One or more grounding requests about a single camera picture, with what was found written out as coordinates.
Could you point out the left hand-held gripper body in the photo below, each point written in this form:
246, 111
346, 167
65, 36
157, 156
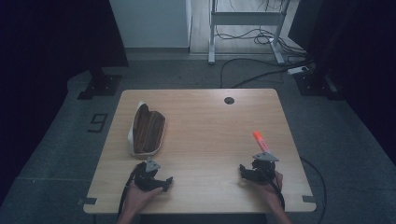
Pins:
146, 179

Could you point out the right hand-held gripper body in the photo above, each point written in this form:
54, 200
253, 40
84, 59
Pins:
264, 169

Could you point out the orange highlighter pen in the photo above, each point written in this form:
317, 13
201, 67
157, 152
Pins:
260, 140

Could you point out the white pencil case brown lining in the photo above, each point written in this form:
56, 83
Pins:
146, 130

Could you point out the person's left hand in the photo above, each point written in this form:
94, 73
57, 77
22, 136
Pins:
138, 196

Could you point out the person's right hand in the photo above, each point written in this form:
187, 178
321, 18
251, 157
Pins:
271, 193

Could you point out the grey tape piece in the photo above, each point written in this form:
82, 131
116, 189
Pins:
308, 199
87, 201

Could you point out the black stand base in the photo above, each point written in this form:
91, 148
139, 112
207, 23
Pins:
101, 87
314, 84

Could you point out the white power strip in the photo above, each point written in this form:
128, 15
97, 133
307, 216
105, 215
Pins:
298, 70

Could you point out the dark curtain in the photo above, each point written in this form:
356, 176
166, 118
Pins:
358, 56
46, 62

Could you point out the white cabinet panel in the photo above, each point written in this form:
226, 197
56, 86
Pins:
149, 23

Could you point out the white metal desk frame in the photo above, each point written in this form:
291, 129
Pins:
247, 18

